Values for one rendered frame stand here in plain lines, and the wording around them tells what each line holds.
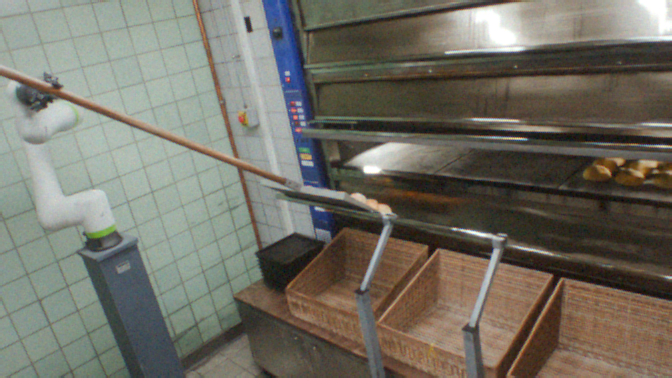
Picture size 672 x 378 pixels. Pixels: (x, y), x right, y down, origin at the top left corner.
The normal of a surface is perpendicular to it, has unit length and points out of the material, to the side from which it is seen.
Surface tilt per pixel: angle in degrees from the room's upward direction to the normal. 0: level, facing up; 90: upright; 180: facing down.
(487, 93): 70
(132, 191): 90
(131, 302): 90
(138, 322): 90
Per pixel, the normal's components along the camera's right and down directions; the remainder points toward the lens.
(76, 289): 0.69, 0.11
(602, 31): -0.72, 0.04
